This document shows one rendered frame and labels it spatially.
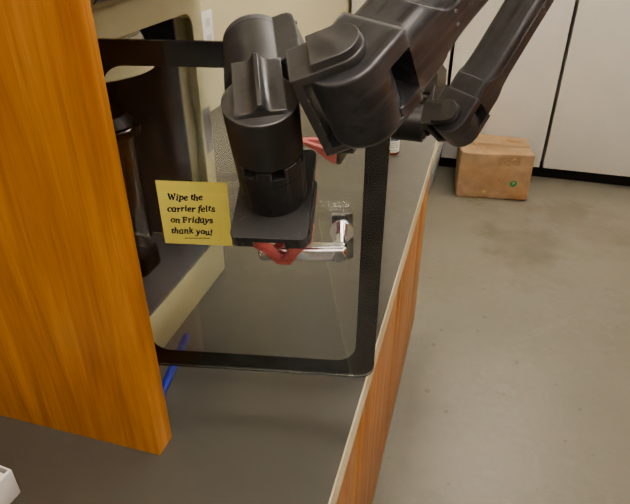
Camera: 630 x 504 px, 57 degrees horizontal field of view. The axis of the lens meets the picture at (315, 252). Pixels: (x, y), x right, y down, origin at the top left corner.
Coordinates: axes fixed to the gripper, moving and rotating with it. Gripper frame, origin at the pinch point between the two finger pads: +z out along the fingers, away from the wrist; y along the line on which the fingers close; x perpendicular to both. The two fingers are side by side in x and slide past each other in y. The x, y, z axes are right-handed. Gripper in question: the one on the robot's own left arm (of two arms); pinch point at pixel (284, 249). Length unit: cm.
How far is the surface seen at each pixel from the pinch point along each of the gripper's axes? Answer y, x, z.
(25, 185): 0.2, -22.9, -9.1
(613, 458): -23, 88, 143
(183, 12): -34.8, -17.2, -3.2
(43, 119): -1.9, -19.1, -15.2
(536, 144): -228, 108, 213
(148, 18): -27.2, -18.8, -7.5
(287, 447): 13.5, -0.2, 22.4
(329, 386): 3.9, 4.0, 26.8
